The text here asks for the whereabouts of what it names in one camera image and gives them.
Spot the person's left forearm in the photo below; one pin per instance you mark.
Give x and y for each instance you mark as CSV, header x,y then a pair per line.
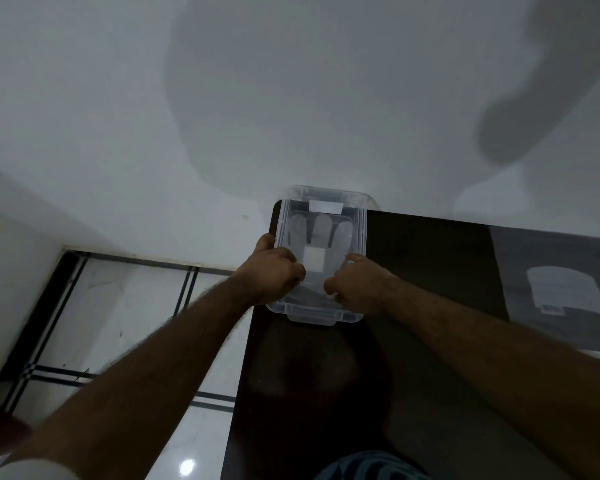
x,y
130,394

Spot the person's right forearm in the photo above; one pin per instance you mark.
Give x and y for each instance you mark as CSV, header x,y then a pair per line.
x,y
505,374

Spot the clear plastic zip bag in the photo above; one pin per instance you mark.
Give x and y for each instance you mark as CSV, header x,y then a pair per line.
x,y
510,264

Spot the translucent plastic glove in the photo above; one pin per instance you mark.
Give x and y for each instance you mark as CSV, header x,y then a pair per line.
x,y
342,239
322,229

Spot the person's right hand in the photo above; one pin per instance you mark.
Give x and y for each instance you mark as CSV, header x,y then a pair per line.
x,y
365,287

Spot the person's left hand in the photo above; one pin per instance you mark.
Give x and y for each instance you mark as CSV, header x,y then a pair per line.
x,y
270,274

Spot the blue striped shorts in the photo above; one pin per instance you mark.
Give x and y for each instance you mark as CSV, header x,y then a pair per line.
x,y
370,467

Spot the clear plastic box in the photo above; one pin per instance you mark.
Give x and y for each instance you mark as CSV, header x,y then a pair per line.
x,y
320,314

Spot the white paper insert card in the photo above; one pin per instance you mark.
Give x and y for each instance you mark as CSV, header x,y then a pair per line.
x,y
565,289

